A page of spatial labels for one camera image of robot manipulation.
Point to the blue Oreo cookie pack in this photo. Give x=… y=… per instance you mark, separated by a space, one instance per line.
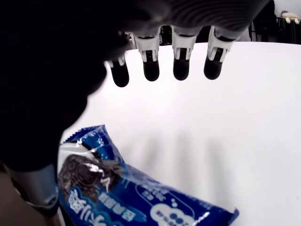
x=131 y=188

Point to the round dark brown tray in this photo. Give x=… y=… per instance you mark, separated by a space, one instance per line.
x=9 y=204

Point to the beige plush toy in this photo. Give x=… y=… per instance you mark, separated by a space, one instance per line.
x=290 y=16

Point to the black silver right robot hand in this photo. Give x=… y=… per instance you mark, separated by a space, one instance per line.
x=47 y=70

